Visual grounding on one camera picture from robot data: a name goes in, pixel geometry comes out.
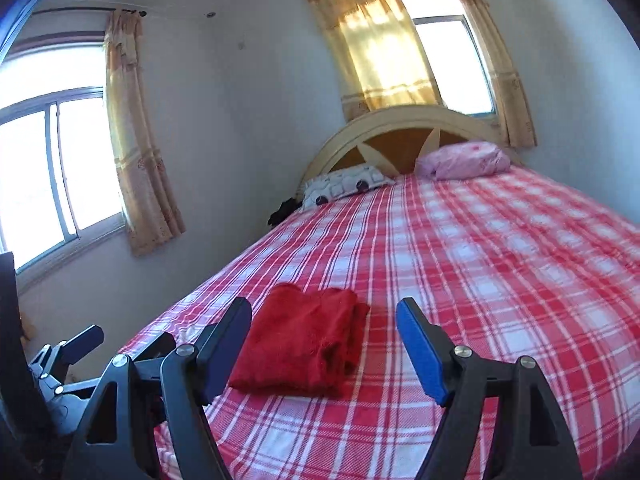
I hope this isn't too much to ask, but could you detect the small window behind headboard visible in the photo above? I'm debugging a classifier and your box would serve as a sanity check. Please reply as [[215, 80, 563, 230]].
[[390, 0, 499, 117]]

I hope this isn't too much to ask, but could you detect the large sliding window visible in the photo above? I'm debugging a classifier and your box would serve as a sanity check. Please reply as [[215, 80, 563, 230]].
[[0, 42, 127, 277]]

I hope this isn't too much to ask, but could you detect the red plaid bed sheet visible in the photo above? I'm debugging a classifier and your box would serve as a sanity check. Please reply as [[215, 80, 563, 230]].
[[117, 167, 640, 480]]

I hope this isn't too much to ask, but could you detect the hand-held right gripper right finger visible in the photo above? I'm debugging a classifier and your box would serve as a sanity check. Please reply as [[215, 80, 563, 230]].
[[395, 297, 583, 480]]

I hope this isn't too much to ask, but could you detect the cream arched bed headboard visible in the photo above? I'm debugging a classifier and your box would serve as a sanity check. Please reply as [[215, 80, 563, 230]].
[[299, 105, 526, 199]]

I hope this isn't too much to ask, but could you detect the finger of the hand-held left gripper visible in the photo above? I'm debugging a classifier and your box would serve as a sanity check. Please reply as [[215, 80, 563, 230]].
[[28, 325, 105, 395], [133, 331, 177, 364]]

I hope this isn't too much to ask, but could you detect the dark curtain rod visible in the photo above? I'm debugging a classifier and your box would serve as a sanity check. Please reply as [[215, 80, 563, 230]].
[[33, 6, 149, 16]]

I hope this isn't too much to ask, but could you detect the dark cloth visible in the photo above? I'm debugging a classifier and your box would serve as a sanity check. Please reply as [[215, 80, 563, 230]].
[[267, 198, 304, 227]]

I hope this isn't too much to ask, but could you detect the pink pillow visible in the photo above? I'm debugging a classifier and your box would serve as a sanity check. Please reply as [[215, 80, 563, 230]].
[[415, 141, 512, 181]]

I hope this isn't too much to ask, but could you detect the white patterned pillow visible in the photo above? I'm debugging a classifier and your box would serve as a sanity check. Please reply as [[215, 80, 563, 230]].
[[301, 165, 397, 211]]

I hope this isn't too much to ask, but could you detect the red knit sweater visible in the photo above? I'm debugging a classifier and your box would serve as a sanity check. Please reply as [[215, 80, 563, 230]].
[[227, 282, 371, 400]]

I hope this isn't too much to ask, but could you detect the yellow floral curtain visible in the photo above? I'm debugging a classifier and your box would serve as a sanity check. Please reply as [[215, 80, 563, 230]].
[[304, 0, 444, 124], [104, 9, 187, 259], [434, 0, 539, 149]]

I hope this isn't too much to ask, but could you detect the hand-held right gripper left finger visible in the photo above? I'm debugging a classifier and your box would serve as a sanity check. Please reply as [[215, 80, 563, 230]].
[[70, 296, 253, 480]]

